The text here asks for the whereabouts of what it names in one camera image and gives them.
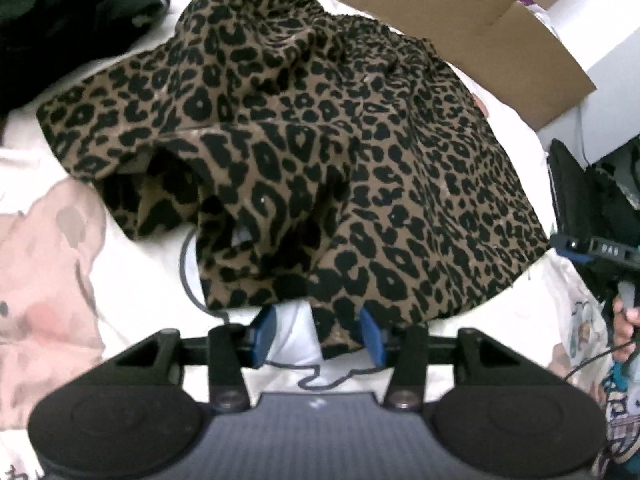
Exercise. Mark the dark clothes pile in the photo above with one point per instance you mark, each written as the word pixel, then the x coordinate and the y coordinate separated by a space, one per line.
pixel 60 15

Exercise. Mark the leopard print garment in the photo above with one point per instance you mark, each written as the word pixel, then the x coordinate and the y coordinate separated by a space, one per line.
pixel 325 160

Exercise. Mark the brown cardboard box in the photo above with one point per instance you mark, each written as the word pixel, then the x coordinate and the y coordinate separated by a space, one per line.
pixel 450 20

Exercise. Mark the white cabinet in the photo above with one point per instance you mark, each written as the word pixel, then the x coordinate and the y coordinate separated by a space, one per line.
pixel 615 75

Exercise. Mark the black bag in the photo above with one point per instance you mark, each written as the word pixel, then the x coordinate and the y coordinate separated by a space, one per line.
pixel 575 190

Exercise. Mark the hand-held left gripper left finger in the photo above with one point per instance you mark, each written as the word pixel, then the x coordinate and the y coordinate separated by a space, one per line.
pixel 263 336

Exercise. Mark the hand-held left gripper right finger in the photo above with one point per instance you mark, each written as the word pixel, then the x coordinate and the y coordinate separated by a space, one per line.
pixel 372 338

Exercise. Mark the person's right hand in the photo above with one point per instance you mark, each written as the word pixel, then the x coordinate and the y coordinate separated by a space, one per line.
pixel 625 327

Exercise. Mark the white printed bed sheet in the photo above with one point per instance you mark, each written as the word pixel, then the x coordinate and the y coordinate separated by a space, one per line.
pixel 45 270

